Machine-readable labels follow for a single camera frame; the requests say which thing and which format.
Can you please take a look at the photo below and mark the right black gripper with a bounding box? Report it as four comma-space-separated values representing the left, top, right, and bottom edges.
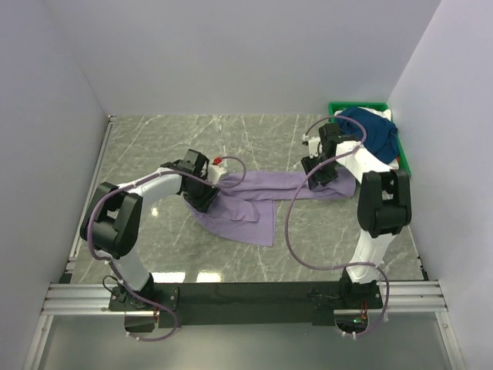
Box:
300, 152, 338, 190

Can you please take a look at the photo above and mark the purple t shirt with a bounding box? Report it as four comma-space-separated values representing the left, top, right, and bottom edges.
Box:
185, 169, 356, 247

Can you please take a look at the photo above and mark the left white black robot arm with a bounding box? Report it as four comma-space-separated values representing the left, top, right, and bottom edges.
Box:
80, 150, 226, 310

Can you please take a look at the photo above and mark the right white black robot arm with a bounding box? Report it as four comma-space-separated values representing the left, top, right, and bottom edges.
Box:
301, 123, 411, 308

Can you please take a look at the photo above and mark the dark blue t shirt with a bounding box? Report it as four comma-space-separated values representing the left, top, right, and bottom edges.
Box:
335, 106, 399, 162

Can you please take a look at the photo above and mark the green plastic bin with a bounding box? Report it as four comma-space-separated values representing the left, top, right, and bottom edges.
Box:
328, 102, 411, 176

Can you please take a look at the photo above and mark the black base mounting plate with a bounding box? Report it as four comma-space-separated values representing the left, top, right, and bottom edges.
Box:
109, 281, 384, 328

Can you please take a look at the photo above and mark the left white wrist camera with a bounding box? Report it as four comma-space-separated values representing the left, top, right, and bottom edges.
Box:
207, 156, 227, 184

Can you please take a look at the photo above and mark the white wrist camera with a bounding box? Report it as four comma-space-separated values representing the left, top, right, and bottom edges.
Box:
302, 134, 322, 159
207, 156, 227, 184

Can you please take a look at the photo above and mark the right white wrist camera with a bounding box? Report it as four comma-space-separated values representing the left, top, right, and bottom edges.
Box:
302, 134, 322, 159

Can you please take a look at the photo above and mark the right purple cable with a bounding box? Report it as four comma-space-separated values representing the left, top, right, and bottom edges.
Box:
286, 116, 390, 341

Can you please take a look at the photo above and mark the purple cable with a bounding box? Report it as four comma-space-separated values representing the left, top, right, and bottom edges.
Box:
286, 116, 390, 341
87, 155, 247, 343

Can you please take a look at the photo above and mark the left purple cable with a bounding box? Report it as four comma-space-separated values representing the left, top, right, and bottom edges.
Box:
87, 155, 247, 343

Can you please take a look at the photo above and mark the aluminium rail frame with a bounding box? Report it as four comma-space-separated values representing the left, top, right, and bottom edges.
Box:
25, 115, 464, 369

